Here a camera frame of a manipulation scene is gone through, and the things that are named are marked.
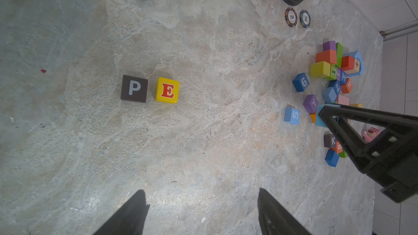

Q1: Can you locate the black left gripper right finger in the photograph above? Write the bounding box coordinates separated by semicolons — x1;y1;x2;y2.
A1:
258;188;311;235

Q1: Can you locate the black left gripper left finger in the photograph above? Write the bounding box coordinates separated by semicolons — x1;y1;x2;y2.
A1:
94;190;150;235

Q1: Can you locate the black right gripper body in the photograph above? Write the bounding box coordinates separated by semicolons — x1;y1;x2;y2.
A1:
351;128;418;203

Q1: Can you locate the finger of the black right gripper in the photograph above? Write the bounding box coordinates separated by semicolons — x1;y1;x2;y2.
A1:
319;104;418;156

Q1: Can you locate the dark brown P block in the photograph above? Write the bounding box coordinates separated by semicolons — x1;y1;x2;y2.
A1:
120;75;148;103

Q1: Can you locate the yellow E block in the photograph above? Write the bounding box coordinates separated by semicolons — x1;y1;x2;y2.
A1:
155;77;180;103

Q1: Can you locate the red small letter block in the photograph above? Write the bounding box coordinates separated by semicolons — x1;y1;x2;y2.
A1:
332;141;343;154

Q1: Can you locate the pink cube block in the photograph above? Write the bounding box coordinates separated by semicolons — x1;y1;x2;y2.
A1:
336;94;350;106

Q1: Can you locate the orange cube block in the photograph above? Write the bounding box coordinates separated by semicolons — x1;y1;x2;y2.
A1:
310;113;316;124

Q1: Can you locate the purple Y block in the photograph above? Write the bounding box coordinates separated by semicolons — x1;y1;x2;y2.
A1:
303;94;319;114

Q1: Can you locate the dark brown K block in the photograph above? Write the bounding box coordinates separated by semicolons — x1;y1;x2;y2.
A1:
323;134;337;149

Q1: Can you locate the pink toy figure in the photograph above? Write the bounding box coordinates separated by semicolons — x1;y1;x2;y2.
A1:
361;127;381;143

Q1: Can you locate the light blue 5 block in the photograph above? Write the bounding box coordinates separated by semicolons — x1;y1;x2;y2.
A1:
284;107;300;125

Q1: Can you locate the green O block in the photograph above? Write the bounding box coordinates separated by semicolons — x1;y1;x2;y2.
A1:
338;150;348;158

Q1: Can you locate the blue cube block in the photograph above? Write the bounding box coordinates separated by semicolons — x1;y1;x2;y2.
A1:
325;149;340;168

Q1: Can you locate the blue 6 block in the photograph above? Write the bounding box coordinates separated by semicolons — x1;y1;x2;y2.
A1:
292;73;310;92

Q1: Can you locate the lime green cube block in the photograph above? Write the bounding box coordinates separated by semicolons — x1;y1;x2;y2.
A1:
310;62;331;78

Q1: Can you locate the red cube block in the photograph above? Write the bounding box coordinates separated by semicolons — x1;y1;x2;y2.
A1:
341;55;356;73

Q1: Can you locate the light blue arch block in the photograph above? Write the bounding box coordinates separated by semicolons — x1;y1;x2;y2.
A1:
342;50;365;77

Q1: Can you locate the blue-rimmed poker chip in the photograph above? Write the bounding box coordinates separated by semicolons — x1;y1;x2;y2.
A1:
299;9;311;28

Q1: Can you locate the orange-rimmed poker chip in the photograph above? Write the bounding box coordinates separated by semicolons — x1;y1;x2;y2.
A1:
285;7;298;27

